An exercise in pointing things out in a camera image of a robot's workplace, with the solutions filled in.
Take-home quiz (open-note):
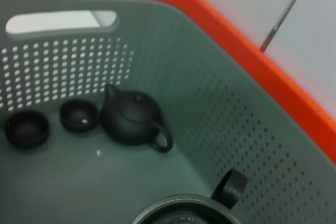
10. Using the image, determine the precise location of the grey perforated storage bin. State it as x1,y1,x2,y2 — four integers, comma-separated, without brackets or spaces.
0,0,336,224

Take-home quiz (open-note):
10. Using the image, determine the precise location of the glass teacup black sleeve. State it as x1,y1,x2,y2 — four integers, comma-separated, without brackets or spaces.
130,168,249,224

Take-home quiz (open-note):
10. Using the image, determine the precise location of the orange bin carry handle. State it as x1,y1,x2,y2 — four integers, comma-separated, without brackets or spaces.
59,0,336,164

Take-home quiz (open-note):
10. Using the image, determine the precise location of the black clay teapot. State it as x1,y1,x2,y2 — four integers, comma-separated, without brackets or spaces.
99,84,174,153

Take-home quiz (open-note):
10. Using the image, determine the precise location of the small black tea bowl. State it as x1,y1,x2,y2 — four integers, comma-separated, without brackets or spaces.
4,111,50,148
59,99,99,132

